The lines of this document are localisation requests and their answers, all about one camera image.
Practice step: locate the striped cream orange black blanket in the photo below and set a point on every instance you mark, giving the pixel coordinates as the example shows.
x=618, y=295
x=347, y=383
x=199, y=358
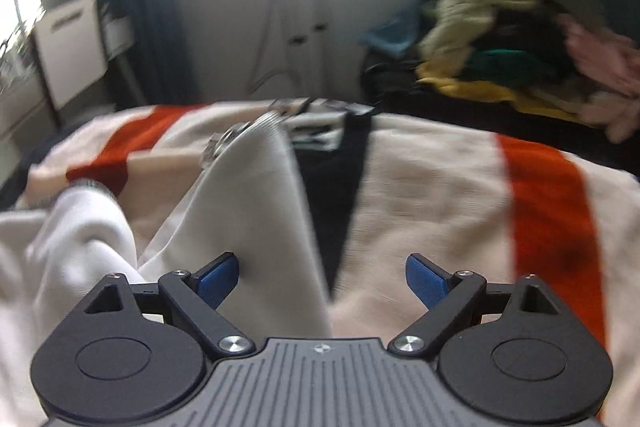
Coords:
x=440, y=187

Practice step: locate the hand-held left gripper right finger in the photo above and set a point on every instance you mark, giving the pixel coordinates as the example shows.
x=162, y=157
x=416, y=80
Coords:
x=425, y=281

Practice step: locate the pink garment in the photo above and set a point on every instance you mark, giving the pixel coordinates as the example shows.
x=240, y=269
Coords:
x=605, y=52

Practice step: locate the white and black chair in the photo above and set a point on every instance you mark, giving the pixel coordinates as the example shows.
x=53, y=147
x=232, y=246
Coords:
x=70, y=47

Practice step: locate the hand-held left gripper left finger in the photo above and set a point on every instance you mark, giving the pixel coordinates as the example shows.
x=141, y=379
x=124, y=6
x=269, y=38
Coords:
x=220, y=278

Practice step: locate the wavy framed mirror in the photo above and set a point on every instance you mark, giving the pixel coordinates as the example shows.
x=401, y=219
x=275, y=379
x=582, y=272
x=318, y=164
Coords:
x=22, y=2

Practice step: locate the white dressing table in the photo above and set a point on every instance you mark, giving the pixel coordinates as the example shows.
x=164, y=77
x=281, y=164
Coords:
x=20, y=112

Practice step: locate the pile of dark clothes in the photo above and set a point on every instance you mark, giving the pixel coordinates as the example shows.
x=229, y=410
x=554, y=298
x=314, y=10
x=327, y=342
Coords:
x=525, y=38

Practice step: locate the white pants with patterned stripe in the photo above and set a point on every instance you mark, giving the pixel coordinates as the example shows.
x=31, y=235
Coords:
x=250, y=207

